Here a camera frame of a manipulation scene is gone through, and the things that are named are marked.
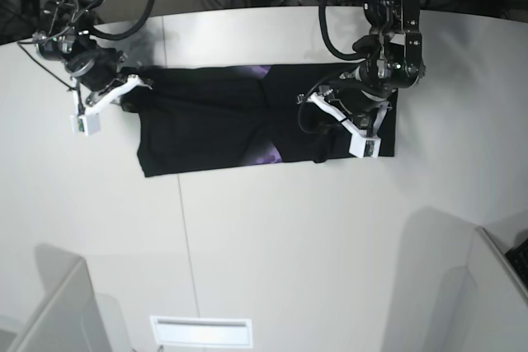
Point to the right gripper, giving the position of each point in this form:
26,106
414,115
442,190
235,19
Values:
97,69

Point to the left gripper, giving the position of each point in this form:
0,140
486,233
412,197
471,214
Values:
355,99

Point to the black T-shirt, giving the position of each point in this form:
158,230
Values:
214,118

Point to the black keyboard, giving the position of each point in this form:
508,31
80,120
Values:
518,258

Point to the grey partition panel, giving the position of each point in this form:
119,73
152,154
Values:
71,315

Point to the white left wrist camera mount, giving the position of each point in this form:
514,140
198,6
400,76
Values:
363,127

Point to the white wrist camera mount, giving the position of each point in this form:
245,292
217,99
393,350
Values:
363,127
86,117

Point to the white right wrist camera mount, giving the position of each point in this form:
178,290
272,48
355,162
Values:
86,117

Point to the white table cable slot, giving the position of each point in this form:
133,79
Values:
227,333

